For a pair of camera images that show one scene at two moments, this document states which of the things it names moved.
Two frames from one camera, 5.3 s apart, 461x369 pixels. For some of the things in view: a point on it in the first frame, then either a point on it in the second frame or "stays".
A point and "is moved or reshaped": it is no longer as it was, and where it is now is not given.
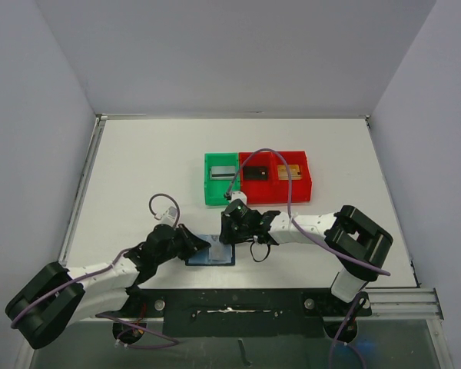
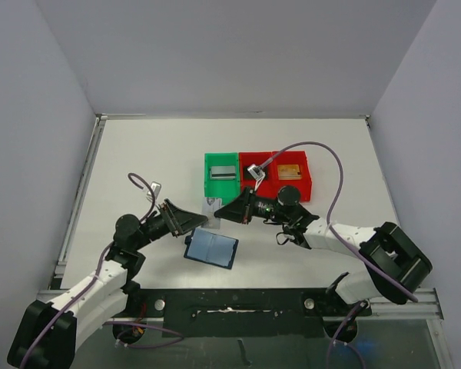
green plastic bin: (221, 171) stays
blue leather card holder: (201, 258) is moved or reshaped
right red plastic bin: (300, 188) stays
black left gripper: (193, 242) → (177, 221)
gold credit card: (293, 170) stays
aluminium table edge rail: (98, 127) stays
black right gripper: (227, 231) → (247, 206)
